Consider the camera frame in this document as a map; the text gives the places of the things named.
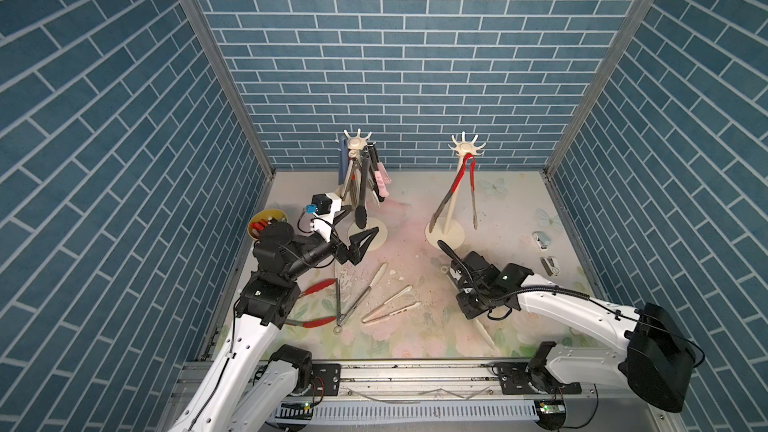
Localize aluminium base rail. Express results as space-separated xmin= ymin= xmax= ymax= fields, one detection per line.
xmin=170 ymin=359 xmax=670 ymax=427

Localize steel tongs cream ends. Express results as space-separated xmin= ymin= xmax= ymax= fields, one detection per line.
xmin=473 ymin=320 xmax=497 ymax=350

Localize blue cream tongs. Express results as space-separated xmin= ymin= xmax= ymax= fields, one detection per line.
xmin=338 ymin=134 xmax=349 ymax=186

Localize red tipped steel tongs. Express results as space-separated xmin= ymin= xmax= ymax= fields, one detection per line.
xmin=285 ymin=278 xmax=338 ymax=329

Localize cream utensil rack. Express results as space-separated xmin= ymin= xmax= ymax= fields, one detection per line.
xmin=337 ymin=129 xmax=391 ymax=251
xmin=425 ymin=132 xmax=486 ymax=249

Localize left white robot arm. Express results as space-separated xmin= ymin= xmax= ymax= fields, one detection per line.
xmin=171 ymin=216 xmax=379 ymax=431

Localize steel tongs white tips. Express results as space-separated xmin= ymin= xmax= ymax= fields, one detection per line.
xmin=333 ymin=263 xmax=388 ymax=335

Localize small grey clip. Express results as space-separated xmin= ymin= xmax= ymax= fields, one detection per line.
xmin=541 ymin=256 xmax=560 ymax=276

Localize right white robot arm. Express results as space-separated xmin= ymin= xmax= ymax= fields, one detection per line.
xmin=438 ymin=241 xmax=705 ymax=413

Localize small white tongs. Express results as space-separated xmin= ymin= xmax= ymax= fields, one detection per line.
xmin=361 ymin=285 xmax=421 ymax=325

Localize yellow cup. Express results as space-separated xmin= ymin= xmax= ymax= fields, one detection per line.
xmin=247 ymin=209 xmax=287 ymax=241

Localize markers in cup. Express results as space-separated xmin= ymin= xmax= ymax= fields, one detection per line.
xmin=249 ymin=220 xmax=270 ymax=240

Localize black steel tongs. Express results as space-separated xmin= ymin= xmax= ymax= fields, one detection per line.
xmin=355 ymin=145 xmax=380 ymax=230

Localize steel tongs cream tips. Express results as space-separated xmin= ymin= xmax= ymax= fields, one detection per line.
xmin=340 ymin=158 xmax=360 ymax=207

